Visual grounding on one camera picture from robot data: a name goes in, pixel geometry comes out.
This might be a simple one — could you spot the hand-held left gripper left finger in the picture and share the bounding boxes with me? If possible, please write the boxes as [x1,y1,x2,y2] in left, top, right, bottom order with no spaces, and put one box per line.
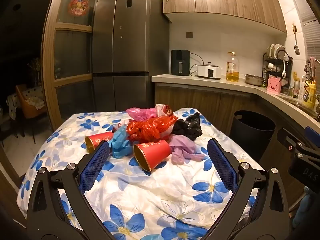
[26,141,112,240]

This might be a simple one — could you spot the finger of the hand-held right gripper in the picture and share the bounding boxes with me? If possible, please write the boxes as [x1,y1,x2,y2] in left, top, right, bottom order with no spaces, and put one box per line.
[277,127,304,155]
[304,126,320,143]

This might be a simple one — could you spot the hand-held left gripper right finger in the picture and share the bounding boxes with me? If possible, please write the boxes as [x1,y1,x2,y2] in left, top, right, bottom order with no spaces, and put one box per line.
[202,138,290,240]

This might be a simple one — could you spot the blue plastic bag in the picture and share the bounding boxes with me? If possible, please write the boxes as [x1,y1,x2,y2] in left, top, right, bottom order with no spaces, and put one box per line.
[111,125,134,159]

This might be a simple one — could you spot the black round trash bin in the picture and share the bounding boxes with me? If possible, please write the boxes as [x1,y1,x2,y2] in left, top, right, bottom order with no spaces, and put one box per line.
[230,110,277,167]

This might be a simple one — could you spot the purple plastic bag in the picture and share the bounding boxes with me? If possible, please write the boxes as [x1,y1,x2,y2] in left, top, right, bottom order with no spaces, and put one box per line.
[170,135,205,165]

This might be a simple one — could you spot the red paper cup gold interior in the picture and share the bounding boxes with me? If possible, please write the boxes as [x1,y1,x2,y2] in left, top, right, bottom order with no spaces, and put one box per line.
[85,131,114,153]
[133,140,172,172]

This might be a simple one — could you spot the pink plastic bag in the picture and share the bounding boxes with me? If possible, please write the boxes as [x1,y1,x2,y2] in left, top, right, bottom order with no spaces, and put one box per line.
[126,107,157,120]

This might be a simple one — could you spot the white red printed plastic bag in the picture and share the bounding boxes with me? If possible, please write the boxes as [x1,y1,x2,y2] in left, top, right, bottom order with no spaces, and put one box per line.
[155,104,175,117]

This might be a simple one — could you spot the person's right forearm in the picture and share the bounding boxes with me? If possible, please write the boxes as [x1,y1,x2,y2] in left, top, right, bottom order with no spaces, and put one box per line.
[292,186,317,228]

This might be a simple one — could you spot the stainless steel sink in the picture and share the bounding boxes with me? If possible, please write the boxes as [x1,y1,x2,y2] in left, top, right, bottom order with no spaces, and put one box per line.
[280,94,320,120]

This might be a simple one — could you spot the yellow detergent bottle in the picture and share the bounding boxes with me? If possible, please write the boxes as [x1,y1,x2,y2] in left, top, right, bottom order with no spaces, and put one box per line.
[302,80,317,109]

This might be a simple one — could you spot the metal kitchen faucet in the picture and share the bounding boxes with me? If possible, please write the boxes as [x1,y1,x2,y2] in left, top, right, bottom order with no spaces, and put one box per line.
[304,60,320,100]

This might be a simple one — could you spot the white plastic bottle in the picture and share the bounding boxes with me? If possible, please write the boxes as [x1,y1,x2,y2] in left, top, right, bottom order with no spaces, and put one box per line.
[297,76,307,100]

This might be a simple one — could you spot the black plastic bag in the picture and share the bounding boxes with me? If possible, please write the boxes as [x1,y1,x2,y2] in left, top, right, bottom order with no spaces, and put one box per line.
[171,112,203,138]

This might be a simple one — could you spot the pink utensil holder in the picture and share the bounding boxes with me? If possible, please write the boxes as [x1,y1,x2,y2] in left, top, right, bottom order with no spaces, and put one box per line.
[267,78,283,95]

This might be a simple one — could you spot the blue floral white tablecloth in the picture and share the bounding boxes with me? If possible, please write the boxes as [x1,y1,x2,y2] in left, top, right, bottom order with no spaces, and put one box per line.
[16,107,259,240]

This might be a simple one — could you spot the pink rag on faucet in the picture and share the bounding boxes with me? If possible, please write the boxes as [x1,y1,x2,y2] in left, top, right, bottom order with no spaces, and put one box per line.
[304,56,320,80]

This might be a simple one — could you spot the stainless steel basin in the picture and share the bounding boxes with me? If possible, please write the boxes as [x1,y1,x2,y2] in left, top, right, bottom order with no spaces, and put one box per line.
[244,74,265,85]

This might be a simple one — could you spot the kitchen counter with wooden cabinets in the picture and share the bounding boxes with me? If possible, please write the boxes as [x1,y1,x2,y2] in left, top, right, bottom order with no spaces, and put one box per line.
[151,74,320,218]

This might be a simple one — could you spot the hanging metal spatula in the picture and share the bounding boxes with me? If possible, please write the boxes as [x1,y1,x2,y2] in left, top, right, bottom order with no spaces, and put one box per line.
[292,24,300,55]

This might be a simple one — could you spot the clear cooking oil bottle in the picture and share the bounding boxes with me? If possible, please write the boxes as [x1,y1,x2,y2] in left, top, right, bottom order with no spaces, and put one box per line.
[226,52,240,82]

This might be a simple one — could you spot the orange chair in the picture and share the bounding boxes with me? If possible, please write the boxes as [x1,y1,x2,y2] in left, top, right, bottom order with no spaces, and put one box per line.
[15,84,47,119]

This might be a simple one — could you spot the wooden framed glass door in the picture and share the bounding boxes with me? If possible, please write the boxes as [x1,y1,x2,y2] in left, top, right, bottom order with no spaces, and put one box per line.
[41,0,113,130]

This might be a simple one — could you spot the polka dot cushion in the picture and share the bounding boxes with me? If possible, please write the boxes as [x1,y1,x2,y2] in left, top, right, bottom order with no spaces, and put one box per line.
[22,87,45,110]

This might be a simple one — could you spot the white electric cooker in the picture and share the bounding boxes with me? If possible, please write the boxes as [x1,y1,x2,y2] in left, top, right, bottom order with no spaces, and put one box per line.
[196,62,222,80]

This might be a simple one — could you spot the grey window blinds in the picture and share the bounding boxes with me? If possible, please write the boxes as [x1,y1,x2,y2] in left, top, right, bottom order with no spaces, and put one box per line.
[297,0,320,63]

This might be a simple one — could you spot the polka dot tablecloth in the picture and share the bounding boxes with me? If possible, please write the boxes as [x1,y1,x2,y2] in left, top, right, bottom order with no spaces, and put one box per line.
[6,92,19,120]

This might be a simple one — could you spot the black air fryer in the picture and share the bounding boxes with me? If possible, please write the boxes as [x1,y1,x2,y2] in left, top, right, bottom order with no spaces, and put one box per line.
[171,49,191,76]

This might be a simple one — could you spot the grey steel refrigerator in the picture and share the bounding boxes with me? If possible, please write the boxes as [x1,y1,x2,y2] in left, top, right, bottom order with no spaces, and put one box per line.
[91,0,173,117]

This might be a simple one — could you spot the vase of dried flowers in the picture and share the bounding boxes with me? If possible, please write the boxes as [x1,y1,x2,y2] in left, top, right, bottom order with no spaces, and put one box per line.
[27,57,42,85]

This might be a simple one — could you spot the red round door decoration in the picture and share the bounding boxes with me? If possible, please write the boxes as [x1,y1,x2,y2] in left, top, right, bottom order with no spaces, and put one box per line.
[68,0,90,17]

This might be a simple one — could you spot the black wire dish rack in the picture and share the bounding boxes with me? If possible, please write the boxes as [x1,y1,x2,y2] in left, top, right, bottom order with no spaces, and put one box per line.
[262,44,293,93]

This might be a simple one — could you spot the black power cable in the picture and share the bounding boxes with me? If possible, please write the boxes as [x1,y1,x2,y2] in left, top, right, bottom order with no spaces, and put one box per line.
[189,52,208,77]

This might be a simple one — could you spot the wooden upper wall cabinet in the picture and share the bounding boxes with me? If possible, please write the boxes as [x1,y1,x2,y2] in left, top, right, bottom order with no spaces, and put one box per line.
[162,0,287,33]

